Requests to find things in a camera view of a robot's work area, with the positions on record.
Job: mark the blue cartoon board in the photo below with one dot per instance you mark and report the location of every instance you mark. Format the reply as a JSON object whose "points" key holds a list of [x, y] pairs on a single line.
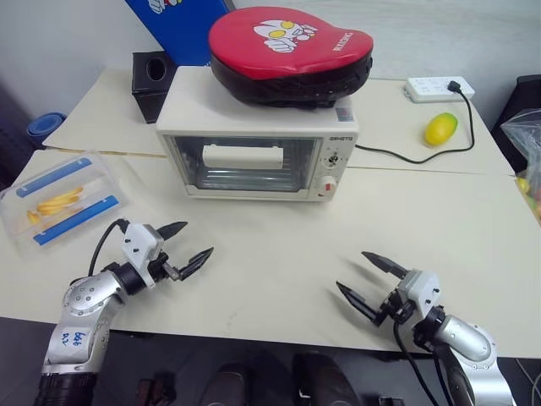
{"points": [[177, 29]]}

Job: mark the dark grey furniture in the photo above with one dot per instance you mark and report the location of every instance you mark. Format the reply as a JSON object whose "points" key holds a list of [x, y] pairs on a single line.
{"points": [[14, 135]]}

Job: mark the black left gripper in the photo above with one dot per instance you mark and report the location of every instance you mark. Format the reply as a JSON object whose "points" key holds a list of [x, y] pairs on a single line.
{"points": [[158, 268]]}

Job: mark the red cartoon boxing pad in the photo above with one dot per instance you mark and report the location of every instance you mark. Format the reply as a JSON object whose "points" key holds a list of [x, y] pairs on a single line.
{"points": [[279, 46]]}

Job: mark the clear plastic bag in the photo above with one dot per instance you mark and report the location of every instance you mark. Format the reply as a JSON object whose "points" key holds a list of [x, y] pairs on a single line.
{"points": [[526, 139]]}

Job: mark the clear plastic food container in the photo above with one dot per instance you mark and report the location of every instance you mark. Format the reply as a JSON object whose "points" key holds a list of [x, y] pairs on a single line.
{"points": [[25, 203]]}

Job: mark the white power strip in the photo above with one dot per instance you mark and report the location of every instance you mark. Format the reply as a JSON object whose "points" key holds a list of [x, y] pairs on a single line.
{"points": [[427, 89]]}

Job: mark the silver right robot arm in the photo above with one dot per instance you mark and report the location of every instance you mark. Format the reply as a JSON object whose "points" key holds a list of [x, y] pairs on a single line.
{"points": [[473, 351]]}

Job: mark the black box with round hole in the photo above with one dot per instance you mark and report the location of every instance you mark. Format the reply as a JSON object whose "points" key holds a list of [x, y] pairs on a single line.
{"points": [[148, 93]]}

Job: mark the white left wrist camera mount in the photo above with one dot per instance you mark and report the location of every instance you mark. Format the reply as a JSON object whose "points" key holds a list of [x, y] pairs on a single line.
{"points": [[139, 244]]}

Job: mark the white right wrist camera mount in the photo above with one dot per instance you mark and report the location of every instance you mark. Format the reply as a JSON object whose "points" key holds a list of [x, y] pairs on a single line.
{"points": [[418, 287]]}

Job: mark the blue container lid clip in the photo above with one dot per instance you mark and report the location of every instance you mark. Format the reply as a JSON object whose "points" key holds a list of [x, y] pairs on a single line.
{"points": [[53, 177], [76, 221]]}

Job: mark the black power plug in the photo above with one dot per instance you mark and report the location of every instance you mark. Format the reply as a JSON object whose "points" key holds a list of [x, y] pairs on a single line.
{"points": [[455, 87]]}

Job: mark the black chair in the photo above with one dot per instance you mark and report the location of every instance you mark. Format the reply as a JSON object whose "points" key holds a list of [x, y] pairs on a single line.
{"points": [[524, 95]]}

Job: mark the yellow fries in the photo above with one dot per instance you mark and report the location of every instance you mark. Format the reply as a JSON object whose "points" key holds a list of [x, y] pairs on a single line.
{"points": [[57, 205]]}

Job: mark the cream toaster oven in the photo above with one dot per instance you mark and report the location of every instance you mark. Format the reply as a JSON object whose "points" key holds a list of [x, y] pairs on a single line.
{"points": [[253, 127]]}

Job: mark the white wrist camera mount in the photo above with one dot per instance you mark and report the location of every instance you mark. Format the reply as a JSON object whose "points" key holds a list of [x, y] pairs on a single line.
{"points": [[139, 244], [418, 287]]}

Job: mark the white cap with red label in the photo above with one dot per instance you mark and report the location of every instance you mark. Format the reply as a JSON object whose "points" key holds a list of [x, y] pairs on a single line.
{"points": [[328, 186]]}

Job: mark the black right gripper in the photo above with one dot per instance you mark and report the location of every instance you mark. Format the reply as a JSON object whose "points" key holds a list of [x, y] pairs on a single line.
{"points": [[397, 308]]}

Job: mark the yellow green mango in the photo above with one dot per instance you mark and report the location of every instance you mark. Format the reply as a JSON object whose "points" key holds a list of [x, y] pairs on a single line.
{"points": [[439, 129]]}

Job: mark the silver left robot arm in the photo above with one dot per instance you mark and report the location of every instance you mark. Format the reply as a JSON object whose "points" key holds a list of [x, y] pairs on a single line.
{"points": [[80, 302]]}

